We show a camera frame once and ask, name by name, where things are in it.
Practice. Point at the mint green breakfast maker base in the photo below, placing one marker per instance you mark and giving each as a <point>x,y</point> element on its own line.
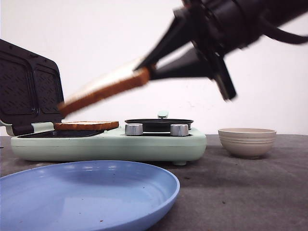
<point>61,146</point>

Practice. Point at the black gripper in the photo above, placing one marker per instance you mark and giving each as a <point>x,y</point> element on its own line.
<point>213,27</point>

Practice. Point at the silver left control knob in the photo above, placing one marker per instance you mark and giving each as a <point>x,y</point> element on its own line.
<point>133,129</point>

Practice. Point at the black round frying pan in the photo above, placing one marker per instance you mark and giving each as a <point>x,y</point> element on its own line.
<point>159,124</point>

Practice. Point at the silver control knob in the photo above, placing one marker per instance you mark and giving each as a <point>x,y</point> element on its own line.
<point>133,129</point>
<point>179,130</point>

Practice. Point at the blue plastic plate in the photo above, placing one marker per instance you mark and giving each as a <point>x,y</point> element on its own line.
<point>87,196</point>

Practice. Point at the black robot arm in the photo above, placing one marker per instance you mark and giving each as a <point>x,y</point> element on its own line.
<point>258,17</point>

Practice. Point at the beige ribbed ceramic bowl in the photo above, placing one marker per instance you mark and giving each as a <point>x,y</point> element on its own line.
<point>247,142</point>

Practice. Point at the breakfast maker hinged lid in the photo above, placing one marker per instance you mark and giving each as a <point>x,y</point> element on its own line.
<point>30,89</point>

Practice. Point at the silver right control knob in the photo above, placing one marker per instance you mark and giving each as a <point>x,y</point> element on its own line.
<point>179,130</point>

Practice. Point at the toast bread slice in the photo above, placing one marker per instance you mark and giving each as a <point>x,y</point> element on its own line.
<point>87,125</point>
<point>121,79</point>

